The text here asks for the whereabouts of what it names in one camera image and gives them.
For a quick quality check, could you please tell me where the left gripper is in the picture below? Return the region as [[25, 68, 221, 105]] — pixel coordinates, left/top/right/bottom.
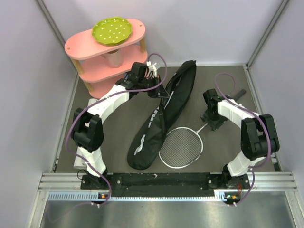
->
[[138, 75, 169, 98]]

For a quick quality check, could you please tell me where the silver badminton racket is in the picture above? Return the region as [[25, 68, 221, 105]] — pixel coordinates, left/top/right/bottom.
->
[[158, 89, 247, 169]]

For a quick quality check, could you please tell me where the black Crossway racket bag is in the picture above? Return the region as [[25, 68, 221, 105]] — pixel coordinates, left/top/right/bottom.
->
[[127, 60, 197, 170]]

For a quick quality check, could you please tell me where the white shuttlecock tube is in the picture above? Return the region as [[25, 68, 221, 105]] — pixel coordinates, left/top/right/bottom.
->
[[73, 98, 98, 170]]

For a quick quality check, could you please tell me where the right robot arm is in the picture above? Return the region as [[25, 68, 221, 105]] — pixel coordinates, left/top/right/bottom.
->
[[200, 89, 280, 188]]

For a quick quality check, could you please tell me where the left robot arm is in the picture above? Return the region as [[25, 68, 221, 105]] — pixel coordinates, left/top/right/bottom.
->
[[70, 61, 169, 188]]

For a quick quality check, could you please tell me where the pink cup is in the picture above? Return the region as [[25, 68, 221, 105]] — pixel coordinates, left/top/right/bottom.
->
[[103, 49, 123, 68]]

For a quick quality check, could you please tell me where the pink three-tier shelf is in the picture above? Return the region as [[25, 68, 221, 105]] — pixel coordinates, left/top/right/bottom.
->
[[65, 19, 148, 98]]

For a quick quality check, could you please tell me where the green dotted plate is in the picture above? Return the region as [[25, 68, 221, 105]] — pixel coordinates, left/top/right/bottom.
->
[[91, 17, 133, 46]]

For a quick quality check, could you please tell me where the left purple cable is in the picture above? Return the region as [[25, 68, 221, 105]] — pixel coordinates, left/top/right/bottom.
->
[[65, 52, 167, 206]]

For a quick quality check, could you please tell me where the purple cable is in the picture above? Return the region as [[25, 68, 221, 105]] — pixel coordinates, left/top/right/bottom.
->
[[215, 73, 273, 206], [65, 52, 167, 206]]

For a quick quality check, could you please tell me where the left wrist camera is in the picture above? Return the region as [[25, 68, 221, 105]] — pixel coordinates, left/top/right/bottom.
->
[[145, 61, 157, 78]]

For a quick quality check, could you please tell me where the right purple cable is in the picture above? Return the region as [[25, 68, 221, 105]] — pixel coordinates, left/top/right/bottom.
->
[[215, 73, 273, 206]]

